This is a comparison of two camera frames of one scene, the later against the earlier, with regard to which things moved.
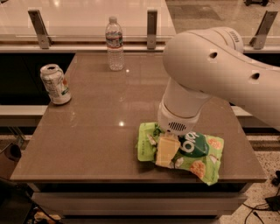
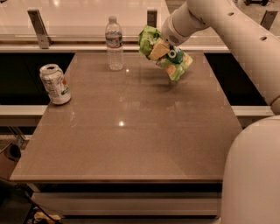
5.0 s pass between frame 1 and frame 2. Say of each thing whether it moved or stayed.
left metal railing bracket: stayed
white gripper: moved
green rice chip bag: moved
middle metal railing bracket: stayed
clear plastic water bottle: stayed
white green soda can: stayed
